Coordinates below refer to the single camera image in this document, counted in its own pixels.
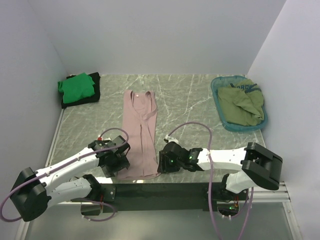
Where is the olive green tank top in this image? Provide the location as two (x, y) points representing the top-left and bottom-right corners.
(217, 78), (265, 127)

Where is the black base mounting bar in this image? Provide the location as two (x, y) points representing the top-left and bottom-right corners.
(70, 181), (241, 214)

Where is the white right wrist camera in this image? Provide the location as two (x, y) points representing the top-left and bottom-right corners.
(164, 134), (179, 144)

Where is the pink tank top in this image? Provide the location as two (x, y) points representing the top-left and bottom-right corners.
(117, 90), (160, 180)

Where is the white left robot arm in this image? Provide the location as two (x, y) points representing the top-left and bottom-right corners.
(9, 135), (131, 222)

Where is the teal plastic basket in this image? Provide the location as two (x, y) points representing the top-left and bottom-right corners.
(210, 75), (268, 133)

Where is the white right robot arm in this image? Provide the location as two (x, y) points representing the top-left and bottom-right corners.
(157, 141), (283, 202)

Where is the black folded tank top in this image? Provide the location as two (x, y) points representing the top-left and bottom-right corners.
(60, 72), (101, 109)

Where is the green folded tank top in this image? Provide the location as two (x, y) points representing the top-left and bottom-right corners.
(57, 73), (95, 104)

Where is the aluminium rail frame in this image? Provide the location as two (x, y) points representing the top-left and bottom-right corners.
(14, 109), (305, 240)

